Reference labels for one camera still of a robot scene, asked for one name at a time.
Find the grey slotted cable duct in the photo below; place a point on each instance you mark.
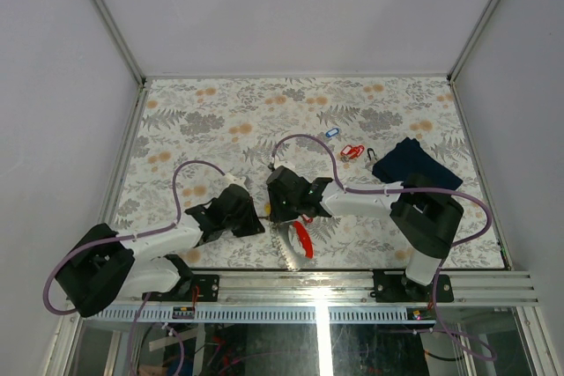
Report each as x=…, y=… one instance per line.
x=265, y=314

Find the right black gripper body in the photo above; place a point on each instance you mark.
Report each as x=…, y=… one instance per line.
x=284, y=209

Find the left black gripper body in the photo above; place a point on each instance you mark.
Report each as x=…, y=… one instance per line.
x=246, y=224

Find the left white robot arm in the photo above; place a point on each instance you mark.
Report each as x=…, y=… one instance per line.
x=106, y=266

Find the metal key holder red handle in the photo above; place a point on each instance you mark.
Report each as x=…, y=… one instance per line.
x=294, y=244

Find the dark blue cloth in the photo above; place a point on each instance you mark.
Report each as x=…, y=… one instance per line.
x=409, y=158

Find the blue key tag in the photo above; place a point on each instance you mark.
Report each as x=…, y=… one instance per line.
x=332, y=132

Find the aluminium front rail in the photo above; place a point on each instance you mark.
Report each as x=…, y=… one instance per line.
x=459, y=287

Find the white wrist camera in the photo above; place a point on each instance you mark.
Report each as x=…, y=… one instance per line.
x=240, y=181
x=277, y=162

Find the red key tag with key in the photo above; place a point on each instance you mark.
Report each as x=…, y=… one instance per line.
x=306, y=219

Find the red key tags bunch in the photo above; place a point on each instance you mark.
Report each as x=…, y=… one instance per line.
x=352, y=152

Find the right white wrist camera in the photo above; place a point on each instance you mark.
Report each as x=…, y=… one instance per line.
x=277, y=162

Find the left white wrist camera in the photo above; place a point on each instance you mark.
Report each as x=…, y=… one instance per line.
x=240, y=181

